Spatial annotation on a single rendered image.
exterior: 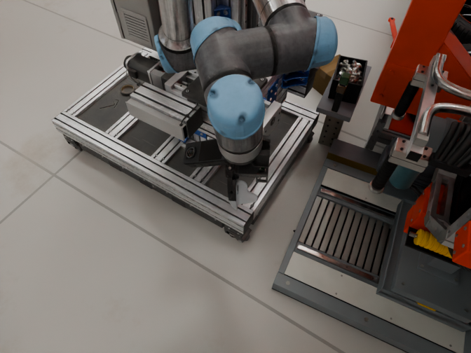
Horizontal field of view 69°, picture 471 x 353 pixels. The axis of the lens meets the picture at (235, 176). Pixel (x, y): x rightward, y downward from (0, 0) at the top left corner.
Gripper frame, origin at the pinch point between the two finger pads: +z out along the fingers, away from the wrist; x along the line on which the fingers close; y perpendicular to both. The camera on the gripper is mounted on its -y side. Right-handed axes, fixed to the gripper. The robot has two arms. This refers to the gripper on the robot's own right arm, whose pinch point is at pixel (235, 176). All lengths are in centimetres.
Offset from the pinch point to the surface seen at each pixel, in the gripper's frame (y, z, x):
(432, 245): 65, 49, -6
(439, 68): 53, 12, 38
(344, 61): 43, 74, 84
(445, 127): 56, 18, 23
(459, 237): 55, 15, -8
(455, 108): 54, 8, 24
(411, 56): 61, 46, 67
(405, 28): 56, 36, 72
